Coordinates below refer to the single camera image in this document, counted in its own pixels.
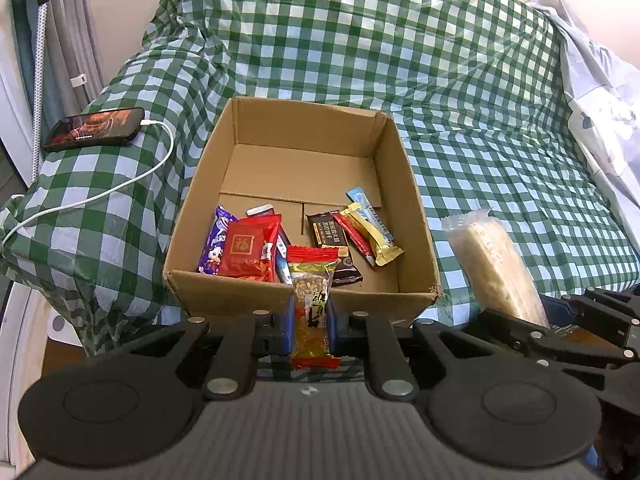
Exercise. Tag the white printed bedding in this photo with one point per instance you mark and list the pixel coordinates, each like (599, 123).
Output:
(610, 110)

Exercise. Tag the red packet with yellow square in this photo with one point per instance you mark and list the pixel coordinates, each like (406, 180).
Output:
(245, 255)

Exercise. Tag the thin red stick packet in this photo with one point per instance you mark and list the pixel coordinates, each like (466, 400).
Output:
(352, 235)

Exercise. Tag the brown cardboard box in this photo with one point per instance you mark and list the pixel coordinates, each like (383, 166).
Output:
(295, 170)

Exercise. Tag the black smartphone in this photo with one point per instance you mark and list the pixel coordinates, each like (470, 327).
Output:
(95, 127)

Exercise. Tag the green checked cloth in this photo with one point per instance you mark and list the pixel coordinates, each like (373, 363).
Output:
(350, 35)

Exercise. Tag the light blue stick packet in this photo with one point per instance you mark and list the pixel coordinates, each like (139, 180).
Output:
(362, 200)

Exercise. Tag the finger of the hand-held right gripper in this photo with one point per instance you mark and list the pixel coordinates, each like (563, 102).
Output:
(510, 330)
(555, 310)

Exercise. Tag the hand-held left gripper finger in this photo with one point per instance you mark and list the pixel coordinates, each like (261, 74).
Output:
(287, 325)

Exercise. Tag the long purple and white packet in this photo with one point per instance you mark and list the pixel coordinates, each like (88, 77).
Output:
(260, 209)

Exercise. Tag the yellow biscuit packet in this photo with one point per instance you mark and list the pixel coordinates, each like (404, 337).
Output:
(372, 235)

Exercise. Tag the clear peanut packet red ends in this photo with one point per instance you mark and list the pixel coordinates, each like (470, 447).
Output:
(312, 310)

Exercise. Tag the pale rice bar clear packet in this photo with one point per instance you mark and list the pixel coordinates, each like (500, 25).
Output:
(495, 265)

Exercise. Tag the grey curtain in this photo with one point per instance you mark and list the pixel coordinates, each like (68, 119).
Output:
(70, 35)

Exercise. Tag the dark brown wafer packet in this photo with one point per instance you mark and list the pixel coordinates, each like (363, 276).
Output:
(325, 230)

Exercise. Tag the purple snack packet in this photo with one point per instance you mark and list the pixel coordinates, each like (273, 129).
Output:
(215, 240)

